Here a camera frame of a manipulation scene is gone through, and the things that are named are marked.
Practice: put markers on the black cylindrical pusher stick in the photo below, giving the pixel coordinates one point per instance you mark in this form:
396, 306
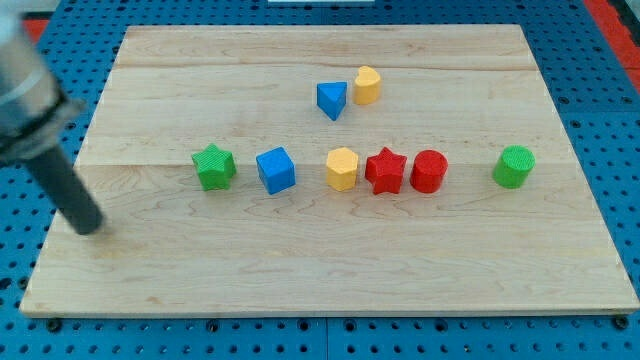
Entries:
57, 177

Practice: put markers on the green star block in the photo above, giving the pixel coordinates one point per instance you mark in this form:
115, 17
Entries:
214, 167

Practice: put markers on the wooden board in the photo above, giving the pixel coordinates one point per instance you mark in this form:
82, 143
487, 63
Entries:
169, 249

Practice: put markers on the blue cube block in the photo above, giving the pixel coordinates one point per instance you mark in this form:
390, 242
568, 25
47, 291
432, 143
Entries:
276, 170

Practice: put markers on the blue triangle block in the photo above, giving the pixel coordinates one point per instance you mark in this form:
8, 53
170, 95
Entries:
331, 98

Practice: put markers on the yellow hexagon block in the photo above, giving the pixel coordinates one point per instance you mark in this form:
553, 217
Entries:
342, 169

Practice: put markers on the red star block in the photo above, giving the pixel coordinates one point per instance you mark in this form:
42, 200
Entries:
385, 171

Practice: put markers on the red cylinder block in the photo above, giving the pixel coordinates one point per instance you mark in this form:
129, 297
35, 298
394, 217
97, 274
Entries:
428, 172

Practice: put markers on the green cylinder block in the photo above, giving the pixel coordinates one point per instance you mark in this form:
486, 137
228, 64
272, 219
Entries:
513, 166

